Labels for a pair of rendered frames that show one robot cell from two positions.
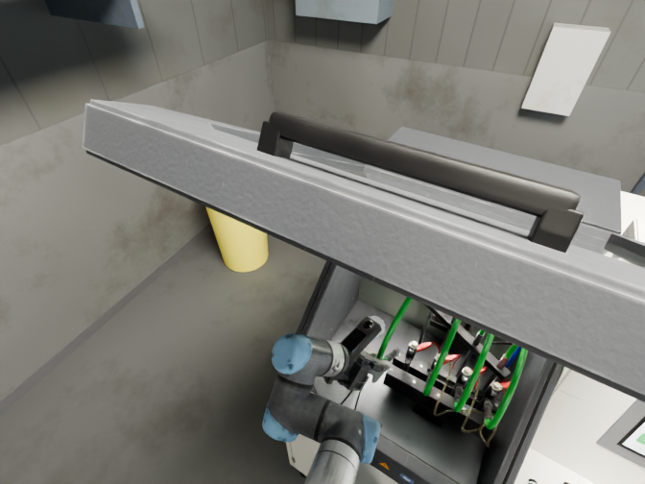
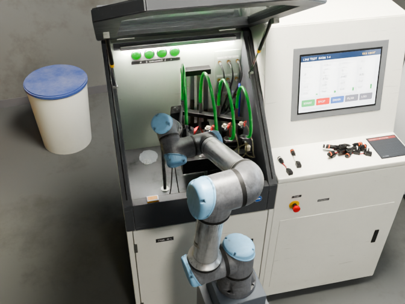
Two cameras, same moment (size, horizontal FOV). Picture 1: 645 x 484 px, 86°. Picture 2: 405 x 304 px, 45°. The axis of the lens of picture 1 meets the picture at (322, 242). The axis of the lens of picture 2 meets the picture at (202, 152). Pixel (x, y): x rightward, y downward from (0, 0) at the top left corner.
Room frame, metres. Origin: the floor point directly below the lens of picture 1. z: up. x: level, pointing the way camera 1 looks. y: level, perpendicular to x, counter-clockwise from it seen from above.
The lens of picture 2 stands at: (-0.75, 0.95, 2.47)
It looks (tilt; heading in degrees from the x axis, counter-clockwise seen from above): 39 degrees down; 315
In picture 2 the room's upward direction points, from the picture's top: 1 degrees clockwise
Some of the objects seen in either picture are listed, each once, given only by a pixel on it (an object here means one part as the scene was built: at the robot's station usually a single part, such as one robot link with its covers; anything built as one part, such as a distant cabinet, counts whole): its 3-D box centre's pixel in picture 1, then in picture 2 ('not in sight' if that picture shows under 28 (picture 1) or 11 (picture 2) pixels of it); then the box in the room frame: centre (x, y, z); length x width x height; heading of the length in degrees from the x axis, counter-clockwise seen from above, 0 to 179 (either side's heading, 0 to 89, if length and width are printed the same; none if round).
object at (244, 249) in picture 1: (239, 223); not in sight; (2.06, 0.64, 0.36); 0.44 x 0.44 x 0.72
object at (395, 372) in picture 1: (436, 397); (214, 161); (0.50, -0.38, 0.91); 0.34 x 0.10 x 0.15; 59
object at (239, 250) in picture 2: not in sight; (236, 254); (-0.04, 0.06, 1.07); 0.13 x 0.12 x 0.14; 68
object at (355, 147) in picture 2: not in sight; (347, 148); (0.06, -0.83, 1.01); 0.23 x 0.11 x 0.06; 59
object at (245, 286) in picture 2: not in sight; (236, 274); (-0.04, 0.06, 0.95); 0.15 x 0.15 x 0.10
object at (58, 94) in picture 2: not in sight; (61, 111); (2.25, -0.47, 0.28); 0.47 x 0.47 x 0.57
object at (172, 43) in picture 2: not in sight; (179, 42); (0.79, -0.42, 1.43); 0.54 x 0.03 x 0.02; 59
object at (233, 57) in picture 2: not in sight; (227, 79); (0.66, -0.62, 1.20); 0.13 x 0.03 x 0.31; 59
